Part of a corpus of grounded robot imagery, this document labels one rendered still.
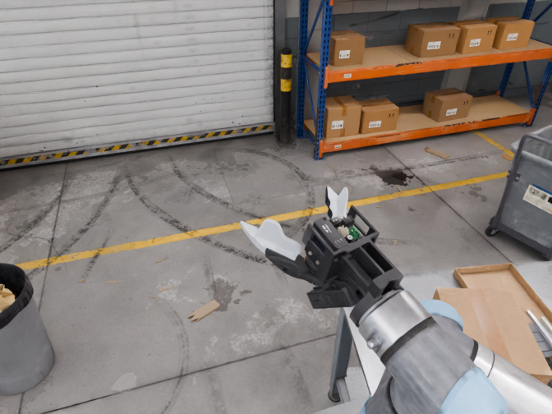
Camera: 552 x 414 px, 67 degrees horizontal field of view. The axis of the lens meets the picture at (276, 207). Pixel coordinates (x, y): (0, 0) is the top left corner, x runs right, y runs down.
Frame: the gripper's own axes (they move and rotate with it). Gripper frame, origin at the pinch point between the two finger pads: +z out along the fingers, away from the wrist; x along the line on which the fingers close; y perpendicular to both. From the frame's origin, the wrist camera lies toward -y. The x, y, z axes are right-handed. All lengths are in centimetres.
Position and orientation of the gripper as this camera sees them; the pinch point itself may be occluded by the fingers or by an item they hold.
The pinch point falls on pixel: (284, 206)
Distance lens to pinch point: 60.3
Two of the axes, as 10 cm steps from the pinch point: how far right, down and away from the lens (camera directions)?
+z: -5.3, -6.6, 5.2
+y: 1.2, -6.7, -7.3
